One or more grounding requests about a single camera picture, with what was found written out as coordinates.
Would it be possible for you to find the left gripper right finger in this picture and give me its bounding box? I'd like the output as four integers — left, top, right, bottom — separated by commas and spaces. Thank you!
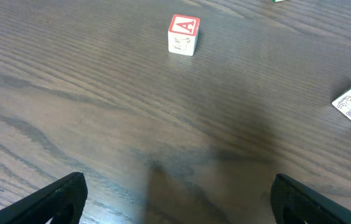
270, 173, 351, 224

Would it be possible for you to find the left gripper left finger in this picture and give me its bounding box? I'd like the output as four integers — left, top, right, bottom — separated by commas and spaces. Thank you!
0, 172, 88, 224

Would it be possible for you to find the red letter A block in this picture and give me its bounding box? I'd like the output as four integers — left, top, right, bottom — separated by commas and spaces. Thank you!
167, 14, 200, 56

